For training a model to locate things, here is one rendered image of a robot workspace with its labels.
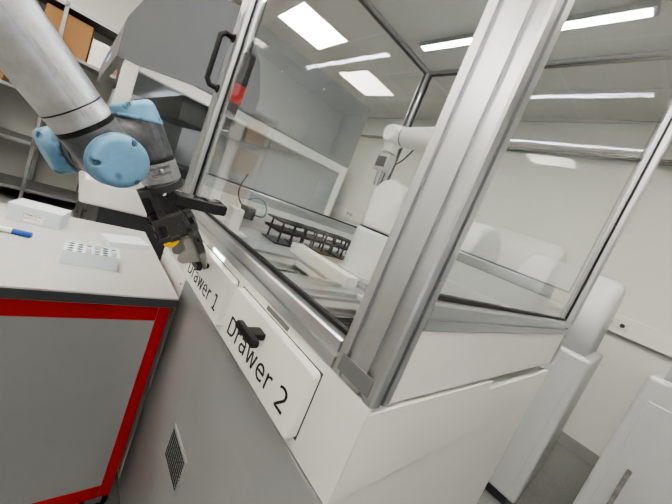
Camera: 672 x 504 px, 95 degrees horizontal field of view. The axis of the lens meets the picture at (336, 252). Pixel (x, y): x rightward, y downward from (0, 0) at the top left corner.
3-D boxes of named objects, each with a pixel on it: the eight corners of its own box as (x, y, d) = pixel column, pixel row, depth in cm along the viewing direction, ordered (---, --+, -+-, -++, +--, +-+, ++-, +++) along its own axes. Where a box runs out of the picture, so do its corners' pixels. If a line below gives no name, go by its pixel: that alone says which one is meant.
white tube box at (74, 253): (58, 263, 79) (62, 249, 78) (62, 252, 85) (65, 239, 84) (116, 271, 86) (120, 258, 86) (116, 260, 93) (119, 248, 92)
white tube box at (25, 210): (3, 218, 91) (7, 201, 90) (17, 212, 98) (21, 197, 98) (58, 230, 97) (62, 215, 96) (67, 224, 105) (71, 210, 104)
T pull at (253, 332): (251, 350, 48) (254, 342, 48) (233, 325, 54) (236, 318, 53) (270, 349, 51) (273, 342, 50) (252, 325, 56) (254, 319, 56)
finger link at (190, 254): (184, 277, 72) (168, 240, 68) (209, 266, 75) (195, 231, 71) (187, 280, 69) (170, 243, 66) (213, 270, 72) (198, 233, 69)
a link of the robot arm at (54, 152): (39, 132, 43) (124, 119, 50) (23, 124, 49) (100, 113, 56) (68, 186, 47) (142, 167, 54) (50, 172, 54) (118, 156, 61)
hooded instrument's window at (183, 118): (88, 176, 120) (120, 59, 114) (84, 138, 249) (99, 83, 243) (312, 239, 198) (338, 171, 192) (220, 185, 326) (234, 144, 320)
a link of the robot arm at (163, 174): (170, 155, 66) (179, 160, 60) (178, 176, 69) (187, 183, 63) (131, 163, 63) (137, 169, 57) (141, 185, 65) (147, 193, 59)
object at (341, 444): (325, 507, 39) (370, 409, 37) (164, 243, 112) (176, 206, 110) (532, 400, 104) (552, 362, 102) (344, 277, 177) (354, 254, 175)
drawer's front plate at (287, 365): (285, 442, 44) (312, 375, 42) (219, 333, 65) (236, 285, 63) (295, 439, 45) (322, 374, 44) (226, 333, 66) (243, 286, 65)
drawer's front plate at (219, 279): (215, 326, 67) (231, 280, 65) (182, 273, 88) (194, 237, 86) (222, 327, 68) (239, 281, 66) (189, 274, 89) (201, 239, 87)
